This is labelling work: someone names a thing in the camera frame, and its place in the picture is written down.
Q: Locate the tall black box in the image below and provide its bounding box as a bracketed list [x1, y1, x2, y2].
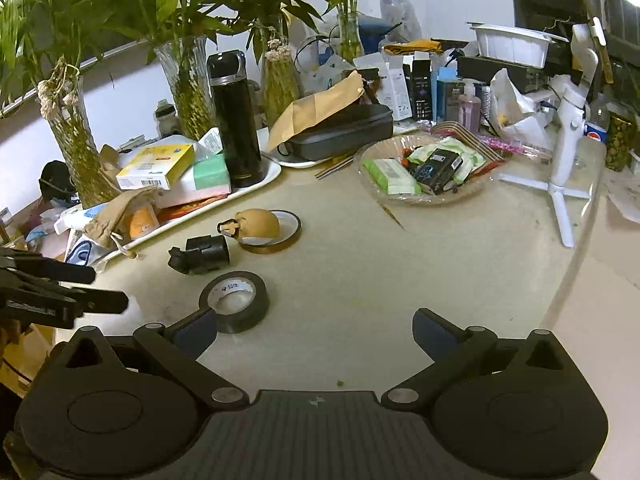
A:
[411, 52, 433, 121]

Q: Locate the amber tape roll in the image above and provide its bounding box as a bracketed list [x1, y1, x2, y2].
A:
[235, 209, 303, 255]

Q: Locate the white gimbal tripod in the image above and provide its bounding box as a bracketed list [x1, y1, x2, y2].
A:
[498, 22, 601, 249]

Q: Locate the white food container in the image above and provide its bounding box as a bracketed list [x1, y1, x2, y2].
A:
[467, 21, 571, 68]

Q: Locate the small white green packet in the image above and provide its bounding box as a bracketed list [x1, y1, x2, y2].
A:
[197, 127, 226, 156]

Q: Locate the green wet wipes pack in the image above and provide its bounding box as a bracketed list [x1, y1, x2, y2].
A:
[361, 158, 422, 197]

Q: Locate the red snack packet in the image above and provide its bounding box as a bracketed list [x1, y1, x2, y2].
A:
[157, 195, 223, 223]

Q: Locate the white and blue tube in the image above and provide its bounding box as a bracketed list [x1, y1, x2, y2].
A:
[52, 205, 108, 236]

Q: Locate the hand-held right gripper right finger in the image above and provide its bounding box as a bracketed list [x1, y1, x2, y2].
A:
[381, 307, 583, 406]

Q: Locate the long white tray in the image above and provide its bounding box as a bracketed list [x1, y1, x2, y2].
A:
[55, 157, 283, 263]

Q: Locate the bundle of coloured sticks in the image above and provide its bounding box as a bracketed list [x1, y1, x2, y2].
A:
[314, 154, 356, 181]

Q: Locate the brown cardboard box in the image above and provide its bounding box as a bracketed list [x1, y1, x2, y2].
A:
[0, 324, 63, 401]

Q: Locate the dark cloth bundle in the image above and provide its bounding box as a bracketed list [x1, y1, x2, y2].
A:
[37, 160, 78, 206]

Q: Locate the white green sachet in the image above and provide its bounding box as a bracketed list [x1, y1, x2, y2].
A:
[407, 140, 487, 183]

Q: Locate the black camera clamp mount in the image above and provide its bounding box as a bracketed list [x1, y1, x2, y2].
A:
[167, 234, 232, 276]

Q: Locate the black hard case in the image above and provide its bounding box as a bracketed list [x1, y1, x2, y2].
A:
[277, 102, 396, 163]

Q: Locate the white bottle orange label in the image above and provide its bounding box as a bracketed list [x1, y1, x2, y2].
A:
[129, 205, 161, 241]

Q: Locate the black tape roll white core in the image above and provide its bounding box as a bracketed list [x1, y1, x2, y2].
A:
[198, 270, 271, 335]

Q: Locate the small cardboard carton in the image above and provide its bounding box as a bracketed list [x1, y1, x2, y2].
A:
[97, 144, 131, 166]

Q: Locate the yellow silicone pouch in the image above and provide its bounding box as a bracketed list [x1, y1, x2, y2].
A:
[216, 208, 282, 246]

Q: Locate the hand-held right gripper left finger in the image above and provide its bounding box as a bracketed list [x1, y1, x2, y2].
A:
[47, 307, 251, 407]

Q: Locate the glass vase with bamboo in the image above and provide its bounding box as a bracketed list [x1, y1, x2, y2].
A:
[220, 0, 321, 128]
[100, 0, 236, 141]
[0, 0, 126, 208]

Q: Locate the tall white box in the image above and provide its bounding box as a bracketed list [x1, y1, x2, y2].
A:
[377, 55, 413, 121]

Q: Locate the green tissue pack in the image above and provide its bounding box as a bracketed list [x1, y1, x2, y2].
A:
[150, 152, 233, 208]

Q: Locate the black thermos bottle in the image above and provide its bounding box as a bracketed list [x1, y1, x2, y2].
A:
[206, 50, 266, 188]

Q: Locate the printed white plastic bag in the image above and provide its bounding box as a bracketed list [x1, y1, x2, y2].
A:
[295, 35, 356, 96]

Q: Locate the yellow and white box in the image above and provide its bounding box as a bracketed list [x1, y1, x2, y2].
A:
[116, 142, 197, 191]

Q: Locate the blue box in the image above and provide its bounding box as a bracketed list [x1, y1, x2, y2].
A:
[436, 77, 466, 123]

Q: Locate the brown paper envelope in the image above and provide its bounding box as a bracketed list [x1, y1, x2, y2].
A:
[267, 70, 366, 153]

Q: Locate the glass bottle with bamboo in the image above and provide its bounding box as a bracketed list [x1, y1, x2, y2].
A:
[320, 0, 381, 61]

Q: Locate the pink patterned packet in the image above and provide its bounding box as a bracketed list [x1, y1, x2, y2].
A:
[477, 134, 553, 161]

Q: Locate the blue face mask pack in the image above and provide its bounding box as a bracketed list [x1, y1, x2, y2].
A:
[65, 237, 111, 266]

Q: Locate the brown drawstring bag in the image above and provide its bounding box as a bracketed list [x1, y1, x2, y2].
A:
[82, 187, 163, 251]

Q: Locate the black packet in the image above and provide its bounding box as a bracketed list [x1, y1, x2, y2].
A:
[411, 149, 463, 193]

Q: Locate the thin wooden stick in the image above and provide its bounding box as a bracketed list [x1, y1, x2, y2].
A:
[377, 199, 407, 232]

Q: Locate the soda bottle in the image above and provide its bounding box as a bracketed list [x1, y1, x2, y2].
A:
[582, 105, 611, 158]

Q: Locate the pink pump bottle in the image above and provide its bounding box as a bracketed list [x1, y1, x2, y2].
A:
[457, 80, 483, 131]

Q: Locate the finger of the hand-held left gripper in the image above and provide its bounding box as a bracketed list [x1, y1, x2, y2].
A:
[52, 284, 130, 317]
[0, 247, 97, 285]

